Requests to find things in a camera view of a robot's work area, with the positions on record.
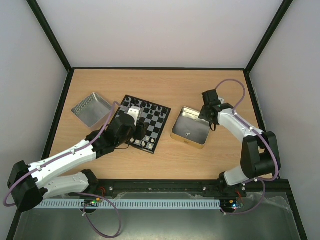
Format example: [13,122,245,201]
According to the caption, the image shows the gold rimmed metal tin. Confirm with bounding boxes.
[170,106,211,150]

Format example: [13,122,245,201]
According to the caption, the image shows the left circuit board with LED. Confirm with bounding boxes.
[82,197,103,207]

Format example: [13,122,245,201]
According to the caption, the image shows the light blue slotted cable duct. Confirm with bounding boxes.
[36,199,221,210]

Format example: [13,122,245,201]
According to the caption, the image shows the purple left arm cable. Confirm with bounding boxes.
[2,101,123,238]

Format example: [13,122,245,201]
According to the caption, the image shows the right circuit board with LED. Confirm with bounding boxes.
[221,198,244,212]

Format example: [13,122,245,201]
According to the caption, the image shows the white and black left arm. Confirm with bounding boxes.
[3,114,149,212]

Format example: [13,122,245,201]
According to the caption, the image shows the black and silver chessboard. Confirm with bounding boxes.
[114,100,170,154]

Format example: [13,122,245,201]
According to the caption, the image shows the black chess pieces row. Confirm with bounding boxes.
[121,95,171,119]

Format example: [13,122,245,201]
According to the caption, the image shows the circuit board with led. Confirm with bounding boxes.
[221,198,244,212]
[82,197,103,207]

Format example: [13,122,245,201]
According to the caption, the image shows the silver textured metal tray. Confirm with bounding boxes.
[71,92,112,130]

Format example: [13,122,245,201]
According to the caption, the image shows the black cage frame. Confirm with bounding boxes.
[4,0,309,240]

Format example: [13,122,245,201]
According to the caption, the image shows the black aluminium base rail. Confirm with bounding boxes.
[49,177,291,198]

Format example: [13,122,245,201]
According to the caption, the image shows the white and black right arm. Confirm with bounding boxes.
[199,103,281,196]

